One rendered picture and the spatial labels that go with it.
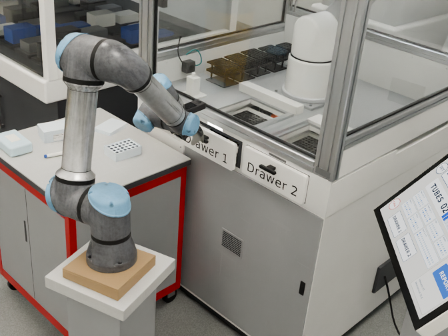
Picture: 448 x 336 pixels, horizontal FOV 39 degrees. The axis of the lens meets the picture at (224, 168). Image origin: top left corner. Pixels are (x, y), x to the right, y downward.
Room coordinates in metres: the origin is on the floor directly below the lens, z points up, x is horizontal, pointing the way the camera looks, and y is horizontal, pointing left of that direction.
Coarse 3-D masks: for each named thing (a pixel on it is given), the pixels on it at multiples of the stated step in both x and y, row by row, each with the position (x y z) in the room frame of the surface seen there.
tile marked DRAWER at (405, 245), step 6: (408, 234) 1.44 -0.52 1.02; (402, 240) 1.43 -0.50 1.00; (408, 240) 1.42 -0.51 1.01; (402, 246) 1.41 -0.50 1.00; (408, 246) 1.40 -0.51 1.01; (414, 246) 1.38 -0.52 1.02; (402, 252) 1.39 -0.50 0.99; (408, 252) 1.38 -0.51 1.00; (414, 252) 1.36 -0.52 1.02; (402, 258) 1.37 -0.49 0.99; (408, 258) 1.35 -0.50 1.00
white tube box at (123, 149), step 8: (112, 144) 2.24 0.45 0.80; (120, 144) 2.24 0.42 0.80; (128, 144) 2.25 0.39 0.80; (136, 144) 2.25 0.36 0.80; (104, 152) 2.21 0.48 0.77; (112, 152) 2.17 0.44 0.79; (120, 152) 2.17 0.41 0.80; (128, 152) 2.20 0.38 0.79; (136, 152) 2.22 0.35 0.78; (120, 160) 2.17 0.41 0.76
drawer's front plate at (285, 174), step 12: (252, 156) 2.03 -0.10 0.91; (264, 156) 1.99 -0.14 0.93; (252, 168) 2.03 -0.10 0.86; (276, 168) 1.95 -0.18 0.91; (288, 168) 1.92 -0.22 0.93; (264, 180) 1.98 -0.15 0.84; (288, 180) 1.91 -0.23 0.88; (300, 180) 1.88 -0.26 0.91; (288, 192) 1.91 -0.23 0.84; (300, 192) 1.87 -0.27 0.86
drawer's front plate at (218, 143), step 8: (208, 136) 2.15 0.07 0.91; (216, 136) 2.12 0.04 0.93; (184, 144) 2.24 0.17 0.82; (200, 144) 2.18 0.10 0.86; (208, 144) 2.15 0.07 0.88; (216, 144) 2.12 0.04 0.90; (224, 144) 2.09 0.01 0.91; (232, 144) 2.07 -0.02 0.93; (200, 152) 2.18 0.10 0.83; (208, 152) 2.15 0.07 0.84; (224, 152) 2.09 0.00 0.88; (232, 152) 2.06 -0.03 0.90; (216, 160) 2.12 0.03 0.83; (224, 160) 2.09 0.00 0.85; (232, 160) 2.06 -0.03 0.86; (232, 168) 2.06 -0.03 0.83
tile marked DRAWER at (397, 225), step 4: (400, 212) 1.55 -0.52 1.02; (392, 216) 1.55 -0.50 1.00; (396, 216) 1.54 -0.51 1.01; (400, 216) 1.53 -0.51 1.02; (388, 220) 1.55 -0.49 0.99; (392, 220) 1.54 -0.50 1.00; (396, 220) 1.53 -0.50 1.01; (400, 220) 1.51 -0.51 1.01; (404, 220) 1.50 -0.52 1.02; (392, 224) 1.52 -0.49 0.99; (396, 224) 1.51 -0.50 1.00; (400, 224) 1.50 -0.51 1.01; (404, 224) 1.49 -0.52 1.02; (392, 228) 1.51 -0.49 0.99; (396, 228) 1.49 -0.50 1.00; (400, 228) 1.48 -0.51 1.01; (404, 228) 1.47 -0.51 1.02; (392, 232) 1.49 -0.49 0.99; (396, 232) 1.48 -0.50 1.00; (400, 232) 1.47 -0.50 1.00; (396, 236) 1.46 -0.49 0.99
